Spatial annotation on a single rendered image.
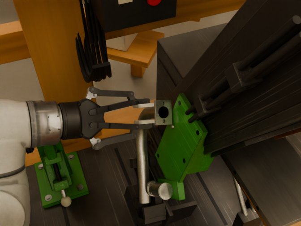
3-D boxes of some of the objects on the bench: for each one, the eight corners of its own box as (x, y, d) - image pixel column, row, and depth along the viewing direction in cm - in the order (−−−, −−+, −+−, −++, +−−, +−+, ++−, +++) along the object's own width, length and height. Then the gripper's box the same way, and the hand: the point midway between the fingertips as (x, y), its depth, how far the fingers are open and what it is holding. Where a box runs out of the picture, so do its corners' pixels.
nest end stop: (157, 216, 95) (166, 219, 90) (137, 221, 92) (145, 224, 87) (157, 211, 95) (166, 214, 90) (136, 216, 92) (144, 219, 87)
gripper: (66, 163, 67) (174, 147, 77) (58, 80, 67) (169, 75, 77) (58, 158, 74) (159, 145, 84) (51, 82, 73) (154, 78, 84)
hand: (150, 113), depth 79 cm, fingers closed on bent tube, 3 cm apart
